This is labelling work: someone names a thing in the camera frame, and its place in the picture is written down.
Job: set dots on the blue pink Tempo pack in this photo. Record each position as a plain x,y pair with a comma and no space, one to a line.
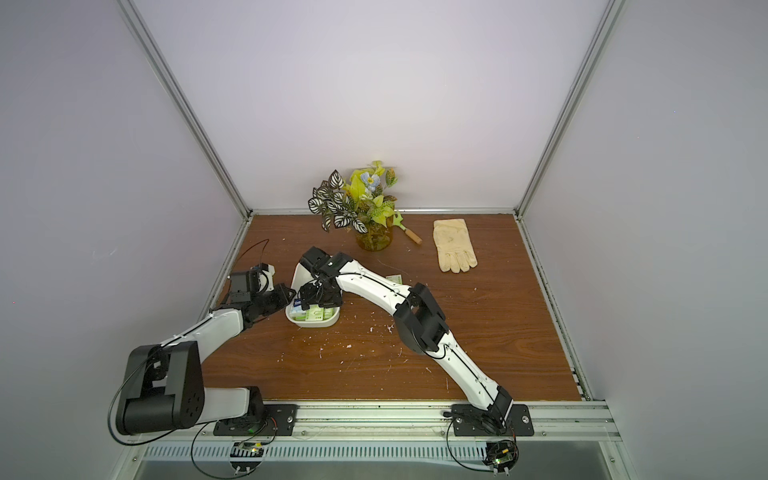
297,313

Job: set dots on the right small circuit board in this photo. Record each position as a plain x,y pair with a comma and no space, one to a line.
501,456

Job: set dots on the artificial plant in glass vase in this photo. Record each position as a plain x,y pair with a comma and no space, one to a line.
359,203

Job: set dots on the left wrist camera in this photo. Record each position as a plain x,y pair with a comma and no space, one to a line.
262,278

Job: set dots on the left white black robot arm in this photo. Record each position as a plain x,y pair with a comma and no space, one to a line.
163,388

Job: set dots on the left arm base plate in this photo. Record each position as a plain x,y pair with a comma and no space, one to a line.
270,420

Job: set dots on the wooden handled tool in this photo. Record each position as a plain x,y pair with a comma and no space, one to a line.
398,221

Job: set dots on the white plastic storage box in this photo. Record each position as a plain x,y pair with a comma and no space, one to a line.
306,296

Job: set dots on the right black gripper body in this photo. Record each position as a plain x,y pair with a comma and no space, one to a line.
321,294

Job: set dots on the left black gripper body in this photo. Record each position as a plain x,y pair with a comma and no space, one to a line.
265,303

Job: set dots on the left small circuit board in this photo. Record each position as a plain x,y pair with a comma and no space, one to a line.
245,457

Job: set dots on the small circuit board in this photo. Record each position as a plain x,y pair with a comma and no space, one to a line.
501,456
245,457

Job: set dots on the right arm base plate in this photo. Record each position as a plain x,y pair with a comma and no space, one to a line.
471,421

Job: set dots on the aluminium front rail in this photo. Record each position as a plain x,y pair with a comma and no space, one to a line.
426,420

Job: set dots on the cream work glove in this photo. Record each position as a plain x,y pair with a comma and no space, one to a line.
454,248

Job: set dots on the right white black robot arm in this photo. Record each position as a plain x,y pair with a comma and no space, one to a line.
421,325

